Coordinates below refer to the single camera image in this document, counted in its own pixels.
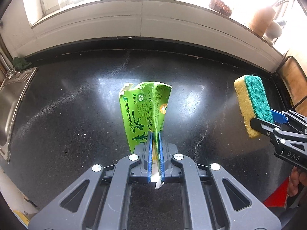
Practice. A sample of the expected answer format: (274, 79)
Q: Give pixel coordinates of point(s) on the light green torn carton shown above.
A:
(143, 109)

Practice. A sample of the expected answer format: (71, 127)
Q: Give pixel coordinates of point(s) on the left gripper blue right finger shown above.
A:
(161, 156)

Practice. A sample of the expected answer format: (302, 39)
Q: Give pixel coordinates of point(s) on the dark green cloth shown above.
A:
(20, 64)

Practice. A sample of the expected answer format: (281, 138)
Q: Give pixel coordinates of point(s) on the wooden board with black frame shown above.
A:
(294, 78)

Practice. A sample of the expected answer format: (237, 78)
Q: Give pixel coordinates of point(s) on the white round pot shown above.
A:
(273, 31)

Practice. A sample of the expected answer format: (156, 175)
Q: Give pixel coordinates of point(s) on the red bin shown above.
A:
(279, 196)

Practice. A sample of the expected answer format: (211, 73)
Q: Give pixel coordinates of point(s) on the container of brown dried goods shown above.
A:
(221, 7)

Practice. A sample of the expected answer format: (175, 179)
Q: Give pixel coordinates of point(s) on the person's right hand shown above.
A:
(294, 179)

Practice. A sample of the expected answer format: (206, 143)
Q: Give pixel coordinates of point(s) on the chrome faucet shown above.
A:
(6, 67)

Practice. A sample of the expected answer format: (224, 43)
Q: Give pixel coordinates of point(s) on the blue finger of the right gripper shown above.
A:
(259, 126)
(279, 117)

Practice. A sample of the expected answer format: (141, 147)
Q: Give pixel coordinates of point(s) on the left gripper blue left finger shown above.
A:
(150, 155)

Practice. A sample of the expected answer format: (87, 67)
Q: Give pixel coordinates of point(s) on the green yellow sponge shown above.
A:
(252, 101)

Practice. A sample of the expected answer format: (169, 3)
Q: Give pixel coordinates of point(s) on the stainless steel sink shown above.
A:
(13, 89)

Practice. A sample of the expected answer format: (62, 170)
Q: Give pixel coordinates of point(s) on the brown ceramic jar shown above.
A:
(261, 20)

